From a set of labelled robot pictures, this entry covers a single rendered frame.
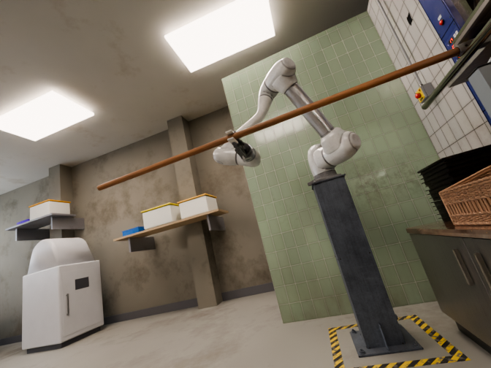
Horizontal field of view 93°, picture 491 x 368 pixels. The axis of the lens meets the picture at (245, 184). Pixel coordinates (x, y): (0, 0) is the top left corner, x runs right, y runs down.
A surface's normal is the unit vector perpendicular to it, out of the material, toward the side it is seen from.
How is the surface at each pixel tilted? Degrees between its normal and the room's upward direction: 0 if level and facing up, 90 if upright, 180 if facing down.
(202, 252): 90
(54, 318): 90
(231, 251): 90
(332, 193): 90
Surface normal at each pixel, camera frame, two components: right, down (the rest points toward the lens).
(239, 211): -0.27, -0.19
